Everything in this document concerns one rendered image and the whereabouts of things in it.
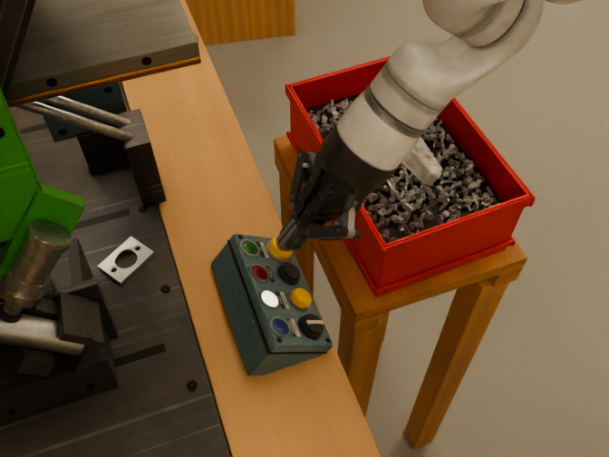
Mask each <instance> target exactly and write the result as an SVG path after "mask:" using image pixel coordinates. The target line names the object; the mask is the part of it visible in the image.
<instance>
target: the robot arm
mask: <svg viewBox="0 0 609 457"><path fill-rule="evenodd" d="M422 2H423V7H424V10H425V12H426V14H427V16H428V17H429V19H430V20H431V21H432V22H433V23H434V24H436V25H437V26H439V27H440V28H442V29H443V30H445V31H447V32H449V33H450V34H453V36H452V37H451V38H450V39H448V40H446V41H445V42H443V43H440V44H428V43H424V42H418V41H409V42H406V43H404V44H402V45H401V46H399V48H398V49H397V50H396V51H395V52H394V53H393V54H392V56H391V57H390V59H389V60H388V61H387V63H386V64H385V65H384V66H383V67H382V68H381V70H380V71H379V72H378V74H377V75H376V76H375V78H374V79H373V80H372V82H371V83H370V84H369V85H368V87H367V88H366V89H365V90H364V91H363V92H362V93H361V94H360V95H359V96H358V97H357V98H356V99H355V100H354V101H353V103H352V104H351V105H350V106H349V108H348V109H347V110H346V112H345V113H344V114H343V116H342V117H341V119H340V120H339V121H338V122H337V123H336V124H335V125H334V127H333V128H332V130H331V131H330V132H329V134H328V135H327V136H326V138H325V139H324V140H323V142H322V144H321V149H320V150H319V151H318V152H317V153H313V152H310V151H303V150H300V151H299V152H298V155H297V160H296V165H295V172H294V177H293V181H292V186H291V190H290V195H289V201H290V202H291V203H294V208H293V210H292V217H291V218H290V219H289V220H288V221H287V222H286V224H285V226H284V227H283V228H282V229H281V231H280V235H279V236H278V237H277V241H278V244H279V246H280V248H281V249H284V250H298V249H299V248H300V247H301V246H302V245H303V244H304V243H305V242H306V240H307V239H308V238H316V239H321V240H343V239H358V238H359V237H360V235H361V231H360V229H359V228H355V227H354V221H355V213H356V212H358V211H359V210H360V208H361V207H362V204H363V201H364V199H365V197H366V196H367V195H369V194H370V193H372V192H374V191H375V190H377V189H378V188H380V186H381V185H382V184H383V183H384V182H385V181H386V179H387V178H388V177H389V176H390V175H391V174H392V172H393V171H394V170H395V169H396V168H397V167H398V166H399V164H400V163H402V164H403V165H404V166H405V167H406V168H407V169H409V170H410V171H411V172H412V173H413V174H414V175H415V176H416V177H417V178H418V179H419V180H420V181H422V182H423V183H425V184H429V185H432V184H433V183H434V182H435V181H436V180H437V179H438V177H439V176H440V175H441V174H442V167H441V166H440V165H439V163H438V161H437V160H436V158H434V156H432V155H433V154H432V153H431V151H430V149H429V148H428V146H427V145H426V143H425V142H424V140H423V139H422V137H421V135H422V134H423V133H424V132H425V131H426V129H427V128H428V127H429V126H430V125H431V124H432V123H433V121H434V120H435V119H436V118H437V117H438V116H439V115H440V113H441V112H442V111H443V110H444V108H445V107H446V106H447V105H448V104H449V102H450V101H451V100H452V99H453V98H454V97H456V96H457V95H458V94H460V93H461V92H463V91H465V90H467V89H468V88H469V87H470V86H472V85H473V84H475V83H476V82H478V81H479V80H480V79H482V78H483V77H485V76H486V75H488V74H489V73H491V72H492V71H494V70H495V69H497V68H498V67H499V66H500V65H501V64H503V63H505V62H506V61H507V60H509V59H510V58H511V57H512V56H514V55H515V54H516V53H517V52H518V51H519V50H521V49H522V48H523V47H524V46H525V44H526V43H527V42H528V40H529V39H530V38H531V37H532V35H533V33H534V32H535V30H536V29H537V26H538V24H539V21H540V19H541V15H542V12H543V0H422ZM303 182H304V183H305V186H304V188H303V189H302V191H301V192H300V190H301V186H302V183H303ZM341 215H342V216H341ZM337 216H341V217H340V218H339V219H337V220H336V221H333V222H332V226H324V224H325V223H326V222H328V221H332V220H334V219H335V218H336V217H337Z"/></svg>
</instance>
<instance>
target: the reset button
mask: <svg viewBox="0 0 609 457"><path fill-rule="evenodd" d="M291 299H292V301H293V303H294V304H295V305H296V306H298V307H300V308H303V309H305V308H308V307H309V306H310V305H311V303H312V298H311V296H310V294H309V293H308V292H307V291H306V290H305V289H303V288H300V287H299V288H296V289H294V291H293V292H292V293H291Z"/></svg>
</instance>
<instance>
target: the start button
mask: <svg viewBox="0 0 609 457"><path fill-rule="evenodd" d="M268 247H269V250H270V251H271V253H272V254H273V255H274V256H275V257H277V258H279V259H283V260H287V259H289V258H290V257H291V255H292V250H284V249H281V248H280V246H279V244H278V241H277V238H272V239H271V241H270V242H269V244H268Z"/></svg>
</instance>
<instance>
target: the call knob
mask: <svg viewBox="0 0 609 457"><path fill-rule="evenodd" d="M301 326H302V328H303V329H304V331H305V332H306V333H307V334H308V335H310V336H313V337H318V336H319V335H320V334H321V333H322V332H323V331H324V322H323V320H321V319H320V318H319V317H318V316H316V315H314V314H306V315H305V316H304V317H303V318H302V319H301Z"/></svg>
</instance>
